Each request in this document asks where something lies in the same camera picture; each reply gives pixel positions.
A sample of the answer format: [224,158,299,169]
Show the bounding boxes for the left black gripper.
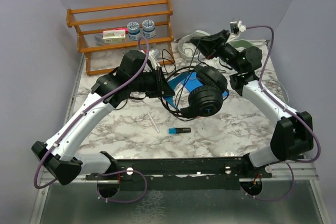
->
[130,66,176,98]

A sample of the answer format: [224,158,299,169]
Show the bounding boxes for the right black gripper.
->
[191,30,243,73]

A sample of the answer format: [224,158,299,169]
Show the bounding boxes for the black blue headphones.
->
[160,65,229,121]

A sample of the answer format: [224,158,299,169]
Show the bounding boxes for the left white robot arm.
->
[31,50,174,185]

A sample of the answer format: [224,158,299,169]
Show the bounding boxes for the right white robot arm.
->
[190,30,316,177]

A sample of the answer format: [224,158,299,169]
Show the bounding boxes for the grey white headphones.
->
[177,30,209,60]

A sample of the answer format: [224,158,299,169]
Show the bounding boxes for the mint green headphones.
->
[229,39,254,49]

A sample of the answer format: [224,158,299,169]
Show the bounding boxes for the blue notebook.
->
[181,71,230,99]

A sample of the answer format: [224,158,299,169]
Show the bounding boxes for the white stick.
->
[147,112,160,133]

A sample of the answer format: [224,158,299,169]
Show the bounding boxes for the blue black highlighter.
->
[168,127,191,134]

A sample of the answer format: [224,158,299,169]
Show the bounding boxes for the right blue white jar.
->
[142,19,156,39]

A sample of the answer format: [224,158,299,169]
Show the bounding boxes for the blue white jar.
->
[127,22,140,41]
[142,19,156,39]

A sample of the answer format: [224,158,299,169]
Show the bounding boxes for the left blue white jar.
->
[127,22,140,41]

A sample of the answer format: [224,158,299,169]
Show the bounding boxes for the wooden shelf rack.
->
[66,0,175,76]

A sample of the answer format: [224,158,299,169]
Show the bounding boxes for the white red box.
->
[102,29,126,44]

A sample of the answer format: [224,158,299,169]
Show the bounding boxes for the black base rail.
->
[86,157,272,191]

